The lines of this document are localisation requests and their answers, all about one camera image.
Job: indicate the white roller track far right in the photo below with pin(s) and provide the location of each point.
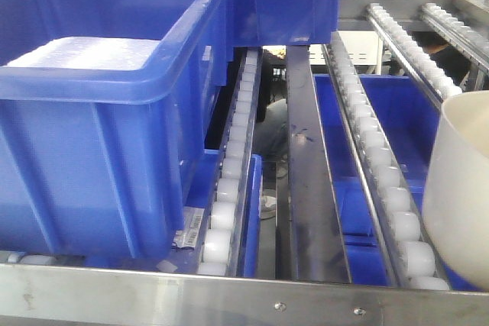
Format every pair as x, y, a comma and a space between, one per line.
463, 38

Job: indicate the steel front shelf beam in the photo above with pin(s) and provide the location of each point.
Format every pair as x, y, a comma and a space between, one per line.
51, 295

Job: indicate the white roller track centre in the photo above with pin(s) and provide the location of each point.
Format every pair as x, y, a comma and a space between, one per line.
409, 258

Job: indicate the person in black shirt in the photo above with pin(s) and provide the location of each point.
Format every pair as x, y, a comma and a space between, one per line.
446, 57

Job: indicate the white plastic bin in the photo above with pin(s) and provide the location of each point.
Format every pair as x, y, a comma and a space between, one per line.
455, 201

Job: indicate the white roller track left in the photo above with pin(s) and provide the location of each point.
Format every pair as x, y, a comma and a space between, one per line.
239, 126

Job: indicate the large blue crate front left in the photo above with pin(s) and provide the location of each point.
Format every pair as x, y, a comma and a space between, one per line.
100, 162

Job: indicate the white roller track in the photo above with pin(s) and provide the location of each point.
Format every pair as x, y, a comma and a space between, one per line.
239, 126
409, 258
463, 38
430, 79

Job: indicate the blue crate rear centre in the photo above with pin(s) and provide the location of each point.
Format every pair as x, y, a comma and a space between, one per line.
284, 22

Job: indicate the steel centre divider rail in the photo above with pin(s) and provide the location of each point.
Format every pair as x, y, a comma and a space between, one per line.
317, 245

